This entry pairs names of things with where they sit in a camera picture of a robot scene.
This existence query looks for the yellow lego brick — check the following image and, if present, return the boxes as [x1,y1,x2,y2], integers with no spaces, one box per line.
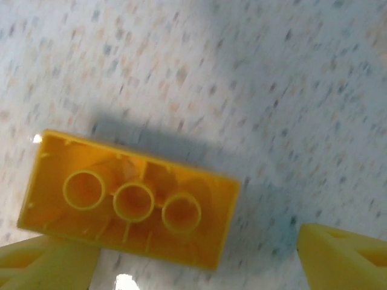
[16,129,242,272]

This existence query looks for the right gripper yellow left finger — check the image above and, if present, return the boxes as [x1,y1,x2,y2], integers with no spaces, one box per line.
[0,235,102,290]

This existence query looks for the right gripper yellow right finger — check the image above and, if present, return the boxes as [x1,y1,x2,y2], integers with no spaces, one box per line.
[298,222,387,290]

